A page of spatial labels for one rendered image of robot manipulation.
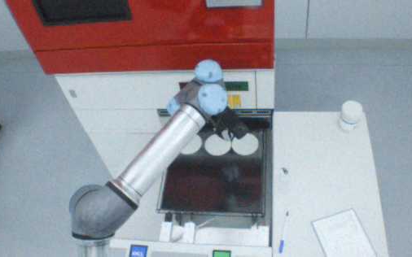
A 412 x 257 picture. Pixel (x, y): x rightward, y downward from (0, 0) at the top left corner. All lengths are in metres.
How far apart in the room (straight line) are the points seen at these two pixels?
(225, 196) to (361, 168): 0.47
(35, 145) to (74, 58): 1.75
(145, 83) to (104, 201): 0.64
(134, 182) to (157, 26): 0.50
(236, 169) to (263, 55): 0.43
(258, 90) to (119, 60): 0.50
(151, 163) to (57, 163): 1.98
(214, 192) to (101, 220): 0.56
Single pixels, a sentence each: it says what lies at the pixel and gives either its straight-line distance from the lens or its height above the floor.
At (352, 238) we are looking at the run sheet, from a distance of 1.26.
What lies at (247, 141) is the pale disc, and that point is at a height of 0.90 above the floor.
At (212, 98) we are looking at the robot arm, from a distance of 0.96.
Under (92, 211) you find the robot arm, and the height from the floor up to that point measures 1.34.
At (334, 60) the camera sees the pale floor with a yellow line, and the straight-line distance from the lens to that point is 3.16.
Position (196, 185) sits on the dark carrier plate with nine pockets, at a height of 0.90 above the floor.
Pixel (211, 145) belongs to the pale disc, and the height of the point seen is 0.90.
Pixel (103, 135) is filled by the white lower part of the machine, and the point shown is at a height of 0.80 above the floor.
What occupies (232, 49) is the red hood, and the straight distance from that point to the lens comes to 1.22.
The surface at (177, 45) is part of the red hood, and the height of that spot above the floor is 1.33.
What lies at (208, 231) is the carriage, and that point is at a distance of 1.34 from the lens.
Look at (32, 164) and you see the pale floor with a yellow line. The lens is 2.96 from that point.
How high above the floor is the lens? 2.11
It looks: 51 degrees down
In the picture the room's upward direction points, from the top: 11 degrees counter-clockwise
